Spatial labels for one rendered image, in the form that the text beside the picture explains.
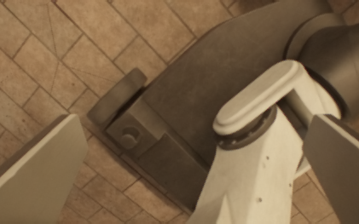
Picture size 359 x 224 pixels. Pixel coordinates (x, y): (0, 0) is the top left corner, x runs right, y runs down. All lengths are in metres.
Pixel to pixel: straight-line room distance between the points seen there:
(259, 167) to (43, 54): 0.71
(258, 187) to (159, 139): 0.30
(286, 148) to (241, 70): 0.22
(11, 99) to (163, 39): 0.59
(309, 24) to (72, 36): 0.66
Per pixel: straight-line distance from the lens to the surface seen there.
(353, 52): 0.45
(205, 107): 0.53
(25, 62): 0.85
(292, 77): 0.40
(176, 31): 0.67
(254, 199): 0.31
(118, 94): 0.52
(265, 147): 0.36
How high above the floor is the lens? 0.67
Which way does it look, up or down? 70 degrees down
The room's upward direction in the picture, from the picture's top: 180 degrees clockwise
